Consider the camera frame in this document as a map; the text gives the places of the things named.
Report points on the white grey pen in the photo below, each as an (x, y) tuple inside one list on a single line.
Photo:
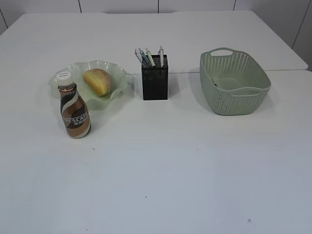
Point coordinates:
[(161, 55)]

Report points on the cream white pen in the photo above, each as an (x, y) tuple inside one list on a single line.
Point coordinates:
[(149, 55)]

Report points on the light blue grey pen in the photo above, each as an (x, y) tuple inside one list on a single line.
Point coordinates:
[(144, 57)]

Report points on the bread roll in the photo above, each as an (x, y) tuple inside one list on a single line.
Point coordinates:
[(98, 80)]

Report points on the clear plastic ruler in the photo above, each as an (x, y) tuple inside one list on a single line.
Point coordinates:
[(138, 55)]

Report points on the Nescafe coffee bottle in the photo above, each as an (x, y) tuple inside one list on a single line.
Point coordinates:
[(73, 109)]

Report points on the black mesh pen holder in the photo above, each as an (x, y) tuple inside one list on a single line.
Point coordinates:
[(155, 80)]

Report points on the green wavy glass plate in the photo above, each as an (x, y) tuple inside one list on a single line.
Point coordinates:
[(84, 92)]

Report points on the green woven plastic basket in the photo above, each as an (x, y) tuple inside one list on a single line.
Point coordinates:
[(243, 83)]

